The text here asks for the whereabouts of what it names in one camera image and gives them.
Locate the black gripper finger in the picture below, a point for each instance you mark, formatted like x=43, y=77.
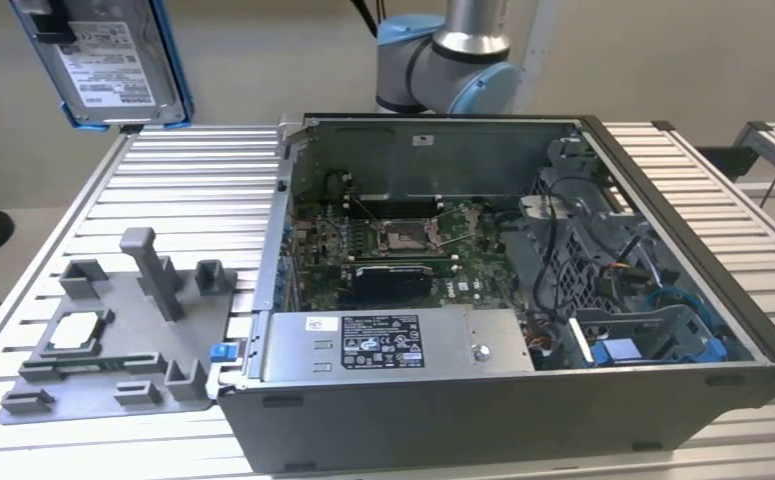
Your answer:
x=50, y=20

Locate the hard disk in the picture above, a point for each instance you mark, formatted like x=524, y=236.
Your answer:
x=121, y=65

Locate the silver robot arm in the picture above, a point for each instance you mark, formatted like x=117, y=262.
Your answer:
x=441, y=65

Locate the grey metal disk bay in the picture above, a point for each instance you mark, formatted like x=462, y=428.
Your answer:
x=561, y=260

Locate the locking lever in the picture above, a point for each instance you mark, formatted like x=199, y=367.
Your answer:
x=366, y=206

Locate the grey parts rack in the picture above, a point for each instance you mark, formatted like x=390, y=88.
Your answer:
x=123, y=325

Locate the silver CPU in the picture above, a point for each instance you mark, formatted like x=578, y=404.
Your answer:
x=77, y=332

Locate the CPU socket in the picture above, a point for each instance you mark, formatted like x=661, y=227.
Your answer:
x=404, y=237

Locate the blue plastic case latch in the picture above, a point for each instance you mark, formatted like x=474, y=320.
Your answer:
x=221, y=352

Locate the green motherboard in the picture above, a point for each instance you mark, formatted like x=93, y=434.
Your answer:
x=481, y=295

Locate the silver power supply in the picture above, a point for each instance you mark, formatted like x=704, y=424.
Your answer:
x=488, y=325

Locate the black PC case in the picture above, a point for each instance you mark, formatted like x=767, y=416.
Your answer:
x=428, y=425

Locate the blue plastic bay clip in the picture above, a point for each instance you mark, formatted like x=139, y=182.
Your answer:
x=617, y=350

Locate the white upright post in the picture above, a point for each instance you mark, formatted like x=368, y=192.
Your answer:
x=537, y=60

